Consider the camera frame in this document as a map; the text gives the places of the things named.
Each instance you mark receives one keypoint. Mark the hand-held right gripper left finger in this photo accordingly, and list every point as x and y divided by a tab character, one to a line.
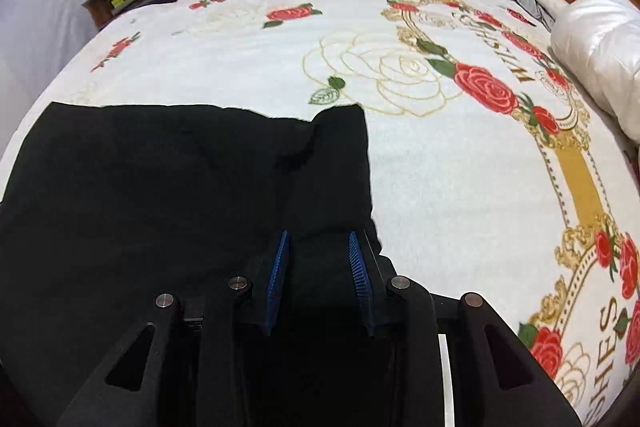
277	287

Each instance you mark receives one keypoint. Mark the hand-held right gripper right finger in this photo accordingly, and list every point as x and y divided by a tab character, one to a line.
361	287

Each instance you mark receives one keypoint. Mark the black jacket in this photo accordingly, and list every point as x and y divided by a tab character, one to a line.
125	207

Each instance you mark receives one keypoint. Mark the floral printed blanket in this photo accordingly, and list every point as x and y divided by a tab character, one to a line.
450	187

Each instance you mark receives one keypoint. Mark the grey garment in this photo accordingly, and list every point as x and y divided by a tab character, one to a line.
525	4

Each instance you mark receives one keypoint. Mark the white quilted duvet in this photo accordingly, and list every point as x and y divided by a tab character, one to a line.
600	37

